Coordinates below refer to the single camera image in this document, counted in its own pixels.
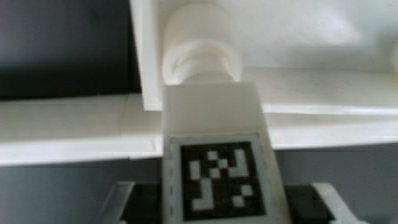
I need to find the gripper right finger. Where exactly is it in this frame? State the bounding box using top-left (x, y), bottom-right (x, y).
top-left (284, 183), bottom-right (370, 224)

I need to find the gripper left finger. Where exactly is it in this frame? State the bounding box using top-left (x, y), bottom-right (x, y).
top-left (94, 181), bottom-right (162, 224)

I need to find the white leg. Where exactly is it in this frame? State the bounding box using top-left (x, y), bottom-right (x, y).
top-left (162, 41), bottom-right (292, 224)

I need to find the white square tabletop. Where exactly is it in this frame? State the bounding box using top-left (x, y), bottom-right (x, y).
top-left (130, 0), bottom-right (398, 116)

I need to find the white U-shaped obstacle fence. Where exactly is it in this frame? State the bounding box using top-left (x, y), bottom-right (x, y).
top-left (0, 95), bottom-right (398, 167)

